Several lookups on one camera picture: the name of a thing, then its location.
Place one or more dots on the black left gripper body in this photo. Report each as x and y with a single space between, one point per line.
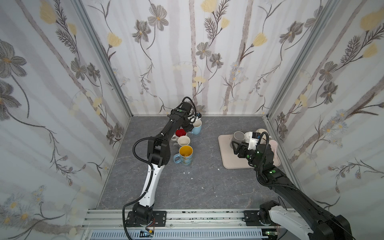
187 126

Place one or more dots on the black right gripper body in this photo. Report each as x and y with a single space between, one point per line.
241 147

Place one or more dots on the cream round mug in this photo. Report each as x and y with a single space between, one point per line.
260 131

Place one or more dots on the white mug red inside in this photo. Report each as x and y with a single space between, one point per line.
179 133

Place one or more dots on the light blue mug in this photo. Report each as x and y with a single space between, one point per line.
197 127

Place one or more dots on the light grey mug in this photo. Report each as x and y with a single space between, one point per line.
182 141

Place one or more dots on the dark grey mug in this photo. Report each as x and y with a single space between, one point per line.
237 137

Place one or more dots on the beige plastic tray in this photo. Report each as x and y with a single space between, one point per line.
230 160

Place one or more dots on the blue glass patterned mug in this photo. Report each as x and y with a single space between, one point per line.
184 156

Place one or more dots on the pink mug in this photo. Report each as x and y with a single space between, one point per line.
274 147

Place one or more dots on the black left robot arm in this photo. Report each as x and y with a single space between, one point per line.
140 211

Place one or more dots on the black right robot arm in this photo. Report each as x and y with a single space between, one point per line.
314 223

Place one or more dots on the left corner aluminium profile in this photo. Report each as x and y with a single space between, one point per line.
101 53

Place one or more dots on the corner aluminium profile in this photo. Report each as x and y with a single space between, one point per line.
314 35
101 53

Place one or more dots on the right corner aluminium profile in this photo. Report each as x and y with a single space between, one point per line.
314 35

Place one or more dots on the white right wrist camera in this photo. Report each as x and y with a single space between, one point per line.
254 139

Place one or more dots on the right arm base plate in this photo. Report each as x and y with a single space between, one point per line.
252 219

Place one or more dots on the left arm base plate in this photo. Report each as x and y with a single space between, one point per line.
158 220

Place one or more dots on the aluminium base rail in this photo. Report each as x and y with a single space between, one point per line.
176 219

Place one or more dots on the white vented cable duct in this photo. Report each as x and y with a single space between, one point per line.
199 234

